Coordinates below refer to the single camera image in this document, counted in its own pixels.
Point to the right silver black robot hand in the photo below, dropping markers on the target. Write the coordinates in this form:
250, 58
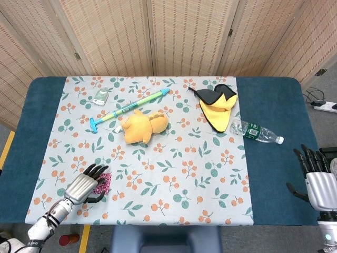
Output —
322, 189

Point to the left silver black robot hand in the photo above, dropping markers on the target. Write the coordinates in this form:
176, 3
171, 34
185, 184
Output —
80, 188

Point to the red patterned packet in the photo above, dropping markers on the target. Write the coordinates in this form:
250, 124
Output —
107, 184

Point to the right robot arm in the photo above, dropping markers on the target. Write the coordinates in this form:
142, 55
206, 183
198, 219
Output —
327, 229

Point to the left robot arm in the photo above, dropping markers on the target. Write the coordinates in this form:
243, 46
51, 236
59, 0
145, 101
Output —
56, 210

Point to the red cylindrical can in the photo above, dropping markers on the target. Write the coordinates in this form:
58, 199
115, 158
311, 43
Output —
65, 239

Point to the clear bottle green label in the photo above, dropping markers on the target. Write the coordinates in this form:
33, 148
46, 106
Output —
263, 134

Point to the white power strip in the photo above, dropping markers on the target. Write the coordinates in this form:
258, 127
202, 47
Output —
326, 106

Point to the orange plush toy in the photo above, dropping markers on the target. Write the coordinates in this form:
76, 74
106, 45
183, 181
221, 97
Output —
142, 129

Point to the floral print tablecloth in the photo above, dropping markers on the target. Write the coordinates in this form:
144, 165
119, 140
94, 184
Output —
168, 171

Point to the green white tissue pack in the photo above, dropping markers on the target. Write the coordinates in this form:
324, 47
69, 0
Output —
101, 97

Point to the blue grey robot torso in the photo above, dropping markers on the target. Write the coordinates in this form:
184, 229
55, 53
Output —
166, 239

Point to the blue green toy pump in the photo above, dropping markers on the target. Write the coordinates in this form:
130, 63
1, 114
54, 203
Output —
137, 102

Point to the brass screen hinge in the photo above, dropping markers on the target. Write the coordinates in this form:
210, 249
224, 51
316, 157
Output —
230, 32
77, 56
321, 72

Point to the yellow black microfiber cloth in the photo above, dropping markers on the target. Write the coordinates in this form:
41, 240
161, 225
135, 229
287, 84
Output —
218, 113

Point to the woven folding screen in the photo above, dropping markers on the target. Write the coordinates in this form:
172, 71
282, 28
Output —
184, 37

